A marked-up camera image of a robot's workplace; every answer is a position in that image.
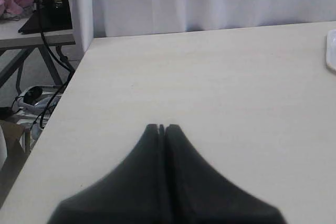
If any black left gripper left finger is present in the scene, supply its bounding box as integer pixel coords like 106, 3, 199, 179
49, 124, 168, 223

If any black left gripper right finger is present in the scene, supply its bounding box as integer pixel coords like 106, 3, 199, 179
164, 124, 286, 223

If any white plastic tray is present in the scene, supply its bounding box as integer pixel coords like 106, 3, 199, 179
325, 29, 336, 73

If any white power strip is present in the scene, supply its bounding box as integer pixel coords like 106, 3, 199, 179
11, 85, 62, 115

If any side table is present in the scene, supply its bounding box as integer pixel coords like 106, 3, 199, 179
1, 18, 62, 92

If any white curtain backdrop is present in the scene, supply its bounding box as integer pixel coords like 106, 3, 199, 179
69, 0, 335, 55

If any black monitor stand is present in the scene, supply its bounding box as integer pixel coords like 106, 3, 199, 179
18, 0, 72, 34

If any black cable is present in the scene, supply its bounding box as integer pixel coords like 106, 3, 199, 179
33, 0, 76, 129

